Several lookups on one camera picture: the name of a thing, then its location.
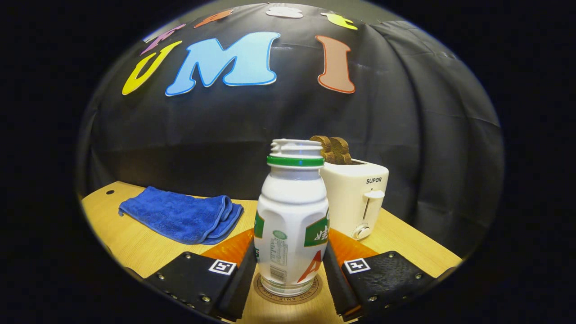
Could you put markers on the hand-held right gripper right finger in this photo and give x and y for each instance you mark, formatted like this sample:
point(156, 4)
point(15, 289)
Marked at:
point(335, 283)

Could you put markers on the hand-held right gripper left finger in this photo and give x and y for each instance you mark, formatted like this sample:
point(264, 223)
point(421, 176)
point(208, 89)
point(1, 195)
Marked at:
point(240, 288)

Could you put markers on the round brown coaster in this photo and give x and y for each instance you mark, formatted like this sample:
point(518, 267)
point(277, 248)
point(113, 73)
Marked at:
point(288, 299)

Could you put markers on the white water bottle green label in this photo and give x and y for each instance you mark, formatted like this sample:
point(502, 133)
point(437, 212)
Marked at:
point(290, 211)

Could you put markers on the white toaster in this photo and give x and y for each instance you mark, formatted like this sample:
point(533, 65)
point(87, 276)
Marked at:
point(355, 198)

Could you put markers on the blue folded towel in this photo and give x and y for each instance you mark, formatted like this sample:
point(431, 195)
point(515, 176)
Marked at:
point(180, 216)

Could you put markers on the brown bread slice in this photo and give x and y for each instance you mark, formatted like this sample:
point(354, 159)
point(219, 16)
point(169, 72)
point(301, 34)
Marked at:
point(325, 148)
point(342, 150)

